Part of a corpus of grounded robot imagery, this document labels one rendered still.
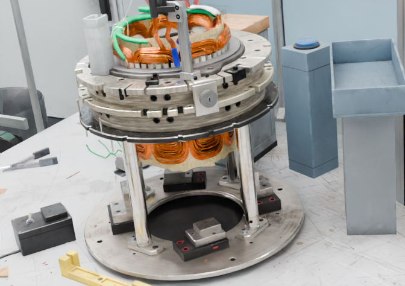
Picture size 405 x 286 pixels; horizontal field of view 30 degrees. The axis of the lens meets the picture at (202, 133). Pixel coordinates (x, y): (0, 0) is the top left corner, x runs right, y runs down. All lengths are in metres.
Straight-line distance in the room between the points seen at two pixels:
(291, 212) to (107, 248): 0.32
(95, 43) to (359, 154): 0.45
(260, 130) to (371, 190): 0.39
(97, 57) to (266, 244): 0.40
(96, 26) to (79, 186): 0.50
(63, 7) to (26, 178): 2.12
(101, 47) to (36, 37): 2.73
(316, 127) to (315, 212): 0.18
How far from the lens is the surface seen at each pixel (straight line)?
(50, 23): 3.80
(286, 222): 1.29
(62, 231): 1.36
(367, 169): 1.24
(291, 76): 1.44
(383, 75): 1.28
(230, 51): 1.19
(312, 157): 1.46
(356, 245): 1.27
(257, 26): 1.51
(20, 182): 1.65
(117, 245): 1.29
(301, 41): 1.42
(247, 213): 1.25
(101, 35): 1.17
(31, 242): 1.36
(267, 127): 1.60
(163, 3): 1.08
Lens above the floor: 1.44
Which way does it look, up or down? 22 degrees down
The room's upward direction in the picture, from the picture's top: 7 degrees counter-clockwise
